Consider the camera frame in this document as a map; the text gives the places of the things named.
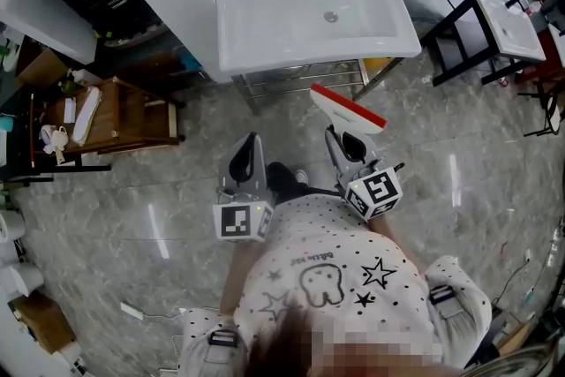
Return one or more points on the white red spray bottle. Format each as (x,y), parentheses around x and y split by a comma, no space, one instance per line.
(533,7)

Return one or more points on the small white jug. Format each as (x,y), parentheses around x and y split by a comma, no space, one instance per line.
(55,139)

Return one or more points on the long white packet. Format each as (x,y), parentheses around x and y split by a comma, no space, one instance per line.
(86,115)

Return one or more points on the person's white dotted shirt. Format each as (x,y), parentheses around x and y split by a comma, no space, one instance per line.
(326,234)

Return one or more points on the red table white top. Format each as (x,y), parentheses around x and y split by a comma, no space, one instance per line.
(552,53)

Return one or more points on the closed cardboard box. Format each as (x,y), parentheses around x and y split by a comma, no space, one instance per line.
(42,322)

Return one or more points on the wooden cart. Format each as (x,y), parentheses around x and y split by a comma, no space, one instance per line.
(132,115)

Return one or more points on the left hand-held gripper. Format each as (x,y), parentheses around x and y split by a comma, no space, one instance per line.
(238,220)

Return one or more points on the person's right forearm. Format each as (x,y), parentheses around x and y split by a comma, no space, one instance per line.
(388,234)

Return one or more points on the open cardboard box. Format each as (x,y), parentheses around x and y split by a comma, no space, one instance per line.
(35,70)

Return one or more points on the person's right shoe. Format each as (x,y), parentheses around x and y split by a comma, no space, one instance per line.
(301,176)

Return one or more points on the black side table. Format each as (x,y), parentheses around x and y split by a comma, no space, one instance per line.
(17,154)

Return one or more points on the teal bowl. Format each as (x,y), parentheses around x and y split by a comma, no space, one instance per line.
(6,123)

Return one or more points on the white squeegee with red blade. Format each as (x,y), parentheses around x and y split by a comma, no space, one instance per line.
(348,112)

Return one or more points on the metal wire rack shelf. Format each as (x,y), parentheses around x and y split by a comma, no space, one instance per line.
(248,95)

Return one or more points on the yellow bin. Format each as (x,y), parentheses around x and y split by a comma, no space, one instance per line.
(375,65)

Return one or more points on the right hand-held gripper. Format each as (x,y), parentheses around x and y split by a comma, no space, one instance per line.
(375,194)

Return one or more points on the black faucet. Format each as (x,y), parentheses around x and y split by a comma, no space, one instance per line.
(516,0)

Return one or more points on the small white sink basin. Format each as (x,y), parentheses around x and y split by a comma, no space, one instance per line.
(507,26)

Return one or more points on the black metal stool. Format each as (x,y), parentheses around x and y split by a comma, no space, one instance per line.
(552,110)

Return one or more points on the person's face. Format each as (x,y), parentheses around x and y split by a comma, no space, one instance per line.
(375,344)

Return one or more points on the small white box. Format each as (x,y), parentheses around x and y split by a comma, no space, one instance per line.
(70,110)

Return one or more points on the white cylinder container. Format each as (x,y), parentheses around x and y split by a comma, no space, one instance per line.
(11,227)
(22,280)

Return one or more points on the white ceramic sink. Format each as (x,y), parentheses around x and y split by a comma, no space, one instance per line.
(273,13)

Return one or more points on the person's left forearm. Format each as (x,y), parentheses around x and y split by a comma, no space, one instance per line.
(234,278)

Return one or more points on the white power adapter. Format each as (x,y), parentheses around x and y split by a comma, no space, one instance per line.
(131,310)

